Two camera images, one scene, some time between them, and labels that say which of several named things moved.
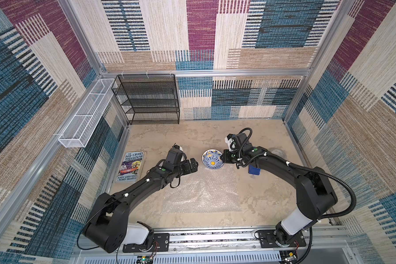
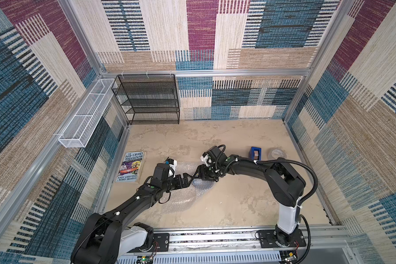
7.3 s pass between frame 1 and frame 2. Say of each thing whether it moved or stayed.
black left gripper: moved
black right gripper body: moved
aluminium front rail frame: stayed
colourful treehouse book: stayed
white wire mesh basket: stayed
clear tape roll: stayed
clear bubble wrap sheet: moved
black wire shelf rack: stayed
